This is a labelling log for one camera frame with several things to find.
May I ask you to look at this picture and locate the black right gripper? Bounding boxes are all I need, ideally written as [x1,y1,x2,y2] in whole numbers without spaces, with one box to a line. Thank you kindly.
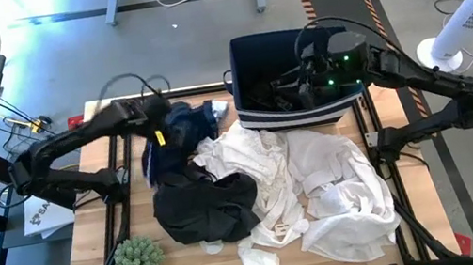
[264,39,342,116]

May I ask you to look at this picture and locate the black garment white label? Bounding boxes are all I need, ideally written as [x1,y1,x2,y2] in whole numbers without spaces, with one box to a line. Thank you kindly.
[243,79,291,116]

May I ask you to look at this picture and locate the navy blue garment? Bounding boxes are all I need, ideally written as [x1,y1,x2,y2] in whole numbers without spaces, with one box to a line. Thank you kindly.
[132,94,241,191]

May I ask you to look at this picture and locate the navy fabric storage bin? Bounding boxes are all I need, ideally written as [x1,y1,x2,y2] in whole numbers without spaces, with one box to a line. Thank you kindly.
[221,18,371,137]

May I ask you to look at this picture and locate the white textured shirt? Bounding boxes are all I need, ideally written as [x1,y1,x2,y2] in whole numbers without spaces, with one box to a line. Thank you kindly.
[187,111,315,259]

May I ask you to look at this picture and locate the large white shirt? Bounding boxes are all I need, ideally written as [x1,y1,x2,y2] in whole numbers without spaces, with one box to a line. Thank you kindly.
[281,114,408,265]

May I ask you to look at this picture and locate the yellow tag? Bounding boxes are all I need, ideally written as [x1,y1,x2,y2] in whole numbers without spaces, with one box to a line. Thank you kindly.
[153,128,167,148]

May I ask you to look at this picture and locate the red corner pad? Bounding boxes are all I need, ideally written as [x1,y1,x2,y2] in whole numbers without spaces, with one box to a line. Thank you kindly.
[66,113,87,132]
[453,230,473,258]

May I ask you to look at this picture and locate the dark mat hazard stripes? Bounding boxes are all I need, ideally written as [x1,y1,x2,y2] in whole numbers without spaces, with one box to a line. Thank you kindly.
[298,0,431,139]

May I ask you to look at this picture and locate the yellow clamp tool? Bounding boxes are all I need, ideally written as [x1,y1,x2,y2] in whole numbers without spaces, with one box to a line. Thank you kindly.
[3,108,55,140]

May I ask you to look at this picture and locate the green artificial plant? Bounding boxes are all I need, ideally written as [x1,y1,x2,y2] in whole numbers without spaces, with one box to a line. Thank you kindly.
[104,232,167,265]

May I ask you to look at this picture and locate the white paper with logo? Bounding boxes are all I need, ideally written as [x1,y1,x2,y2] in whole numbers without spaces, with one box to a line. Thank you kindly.
[18,189,78,243]

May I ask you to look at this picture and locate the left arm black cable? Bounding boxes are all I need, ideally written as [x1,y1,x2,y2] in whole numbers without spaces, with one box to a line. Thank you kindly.
[92,66,174,109]

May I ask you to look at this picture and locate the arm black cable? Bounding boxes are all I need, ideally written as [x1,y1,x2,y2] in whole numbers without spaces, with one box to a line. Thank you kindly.
[289,6,396,70]
[92,66,174,109]

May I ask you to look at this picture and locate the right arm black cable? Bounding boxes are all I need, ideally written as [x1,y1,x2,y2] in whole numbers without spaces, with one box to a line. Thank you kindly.
[289,6,396,70]

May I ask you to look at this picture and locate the black metal table frame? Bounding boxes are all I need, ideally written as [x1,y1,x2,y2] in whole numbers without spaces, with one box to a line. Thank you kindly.
[35,48,465,265]

